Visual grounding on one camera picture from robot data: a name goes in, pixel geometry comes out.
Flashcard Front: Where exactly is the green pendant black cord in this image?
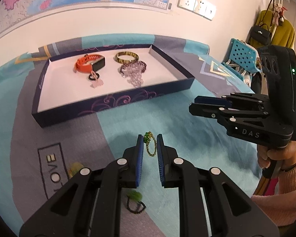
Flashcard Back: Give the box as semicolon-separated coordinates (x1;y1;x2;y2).
124;189;147;214

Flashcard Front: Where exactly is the green bead gold chain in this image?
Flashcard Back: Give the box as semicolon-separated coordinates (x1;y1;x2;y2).
142;131;158;157

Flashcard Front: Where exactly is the dark purple beaded bracelet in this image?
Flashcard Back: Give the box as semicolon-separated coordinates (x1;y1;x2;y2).
118;59;148;88

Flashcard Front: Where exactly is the tortoiseshell bangle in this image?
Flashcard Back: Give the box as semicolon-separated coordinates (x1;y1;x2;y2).
114;51;139;64

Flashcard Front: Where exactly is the black ring pink charm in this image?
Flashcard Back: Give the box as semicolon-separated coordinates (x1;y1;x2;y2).
89;71;104;88

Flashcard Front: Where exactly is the orange smart watch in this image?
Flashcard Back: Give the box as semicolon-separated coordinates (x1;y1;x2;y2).
74;54;106;73

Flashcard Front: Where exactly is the pink sweater forearm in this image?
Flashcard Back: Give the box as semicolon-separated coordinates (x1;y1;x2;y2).
251;166;296;227

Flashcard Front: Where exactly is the person's right hand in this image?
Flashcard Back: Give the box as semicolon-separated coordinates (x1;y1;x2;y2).
257;141;296;170

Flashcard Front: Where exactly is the yellow green small trinket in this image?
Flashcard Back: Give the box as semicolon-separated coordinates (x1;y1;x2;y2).
68;162;84;179

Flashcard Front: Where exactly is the blue perforated plastic basket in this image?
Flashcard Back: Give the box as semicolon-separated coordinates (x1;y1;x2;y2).
222;38;261;85

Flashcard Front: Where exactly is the teal grey bed sheet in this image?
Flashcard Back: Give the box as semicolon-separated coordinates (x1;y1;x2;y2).
0;34;261;234

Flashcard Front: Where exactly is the black handbag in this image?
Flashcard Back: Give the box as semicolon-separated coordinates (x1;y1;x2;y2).
250;24;272;45

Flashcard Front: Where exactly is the yellow hanging coat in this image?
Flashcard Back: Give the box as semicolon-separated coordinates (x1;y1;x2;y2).
249;10;295;49

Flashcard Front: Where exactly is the navy blue tray box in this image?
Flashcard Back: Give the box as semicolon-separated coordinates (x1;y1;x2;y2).
32;44;195;128

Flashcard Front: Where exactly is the white wall socket panel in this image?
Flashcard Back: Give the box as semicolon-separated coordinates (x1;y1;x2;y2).
177;0;196;11

